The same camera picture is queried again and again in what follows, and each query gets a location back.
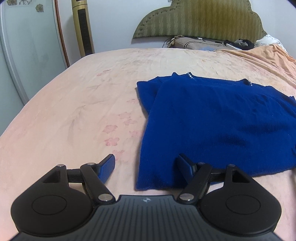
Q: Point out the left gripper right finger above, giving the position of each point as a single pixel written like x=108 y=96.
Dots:
x=197 y=177

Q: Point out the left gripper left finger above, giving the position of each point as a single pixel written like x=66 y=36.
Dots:
x=95 y=175

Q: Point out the blue beaded sweater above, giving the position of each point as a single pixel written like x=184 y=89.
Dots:
x=215 y=121

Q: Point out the pink floral bed blanket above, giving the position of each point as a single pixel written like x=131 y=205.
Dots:
x=91 y=110

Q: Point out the gold tower fan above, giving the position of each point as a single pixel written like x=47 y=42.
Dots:
x=82 y=27

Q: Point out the beige patterned pillow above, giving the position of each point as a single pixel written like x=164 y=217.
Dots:
x=182 y=42

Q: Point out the black garment on bed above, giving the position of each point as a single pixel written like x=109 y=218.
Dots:
x=241 y=44

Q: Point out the orange quilt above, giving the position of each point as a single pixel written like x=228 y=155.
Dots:
x=272 y=58

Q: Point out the frosted glass sliding door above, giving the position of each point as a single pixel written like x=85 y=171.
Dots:
x=31 y=53

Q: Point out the white bedding bundle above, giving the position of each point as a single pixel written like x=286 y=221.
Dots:
x=268 y=40

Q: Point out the olive green padded headboard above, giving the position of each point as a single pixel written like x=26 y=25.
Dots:
x=219 y=20

